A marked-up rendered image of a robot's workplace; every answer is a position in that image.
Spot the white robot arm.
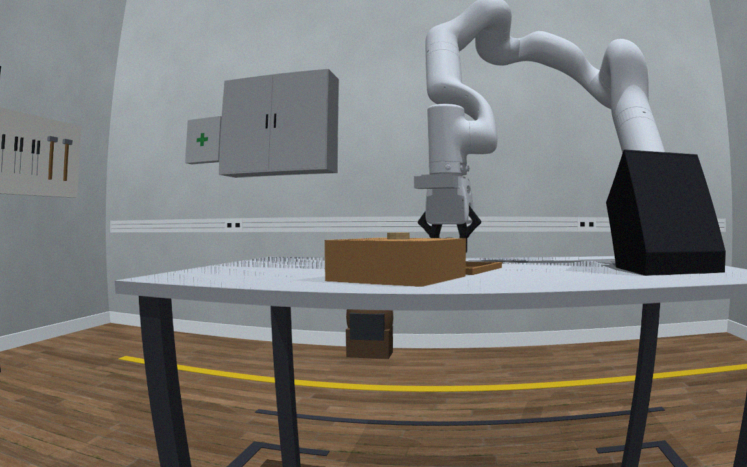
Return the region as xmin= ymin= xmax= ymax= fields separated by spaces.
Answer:
xmin=414 ymin=0 xmax=665 ymax=189

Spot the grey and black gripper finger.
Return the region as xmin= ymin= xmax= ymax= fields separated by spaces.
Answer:
xmin=418 ymin=212 xmax=442 ymax=238
xmin=457 ymin=206 xmax=481 ymax=253

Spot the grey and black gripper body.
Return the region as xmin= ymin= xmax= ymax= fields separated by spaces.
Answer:
xmin=425 ymin=176 xmax=473 ymax=224

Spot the tan rimmed tray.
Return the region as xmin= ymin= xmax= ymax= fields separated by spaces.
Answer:
xmin=466 ymin=261 xmax=502 ymax=275

